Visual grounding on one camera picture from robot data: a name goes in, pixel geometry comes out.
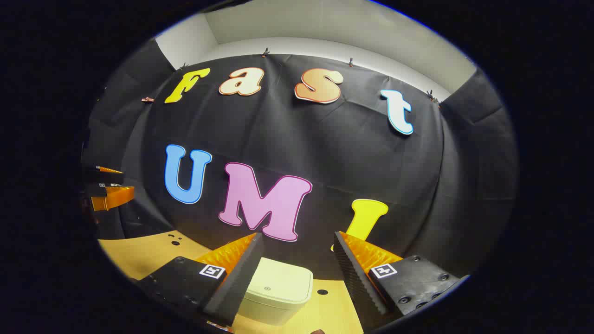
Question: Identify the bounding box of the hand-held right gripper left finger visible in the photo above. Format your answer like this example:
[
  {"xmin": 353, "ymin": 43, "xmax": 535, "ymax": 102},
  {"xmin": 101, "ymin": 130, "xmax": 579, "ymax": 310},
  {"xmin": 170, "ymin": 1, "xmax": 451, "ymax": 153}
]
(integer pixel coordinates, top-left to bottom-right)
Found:
[{"xmin": 138, "ymin": 232, "xmax": 265, "ymax": 328}]

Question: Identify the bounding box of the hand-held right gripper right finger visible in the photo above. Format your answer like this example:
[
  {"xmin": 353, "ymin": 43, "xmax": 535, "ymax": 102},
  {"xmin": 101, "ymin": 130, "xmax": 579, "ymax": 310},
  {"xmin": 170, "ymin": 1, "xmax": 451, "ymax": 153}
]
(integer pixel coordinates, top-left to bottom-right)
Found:
[{"xmin": 333, "ymin": 231, "xmax": 470, "ymax": 333}]

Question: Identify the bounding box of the light green desktop garbage bin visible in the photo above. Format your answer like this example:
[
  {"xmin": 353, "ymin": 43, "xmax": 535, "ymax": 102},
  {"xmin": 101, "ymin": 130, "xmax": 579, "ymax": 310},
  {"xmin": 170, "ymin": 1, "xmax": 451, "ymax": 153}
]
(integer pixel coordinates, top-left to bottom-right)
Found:
[{"xmin": 236, "ymin": 257, "xmax": 314, "ymax": 326}]

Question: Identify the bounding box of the wooden desktop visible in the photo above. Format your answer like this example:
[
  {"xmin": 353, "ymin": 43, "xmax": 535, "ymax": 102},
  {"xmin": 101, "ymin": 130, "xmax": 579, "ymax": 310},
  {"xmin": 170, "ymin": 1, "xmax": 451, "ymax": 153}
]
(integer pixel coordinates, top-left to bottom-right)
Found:
[{"xmin": 98, "ymin": 230, "xmax": 365, "ymax": 334}]

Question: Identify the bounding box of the black backdrop cloth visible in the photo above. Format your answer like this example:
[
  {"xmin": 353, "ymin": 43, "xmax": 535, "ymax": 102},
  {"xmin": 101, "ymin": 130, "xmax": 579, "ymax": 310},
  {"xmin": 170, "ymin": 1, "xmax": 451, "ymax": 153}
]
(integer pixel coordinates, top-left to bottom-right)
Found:
[{"xmin": 81, "ymin": 39, "xmax": 519, "ymax": 281}]

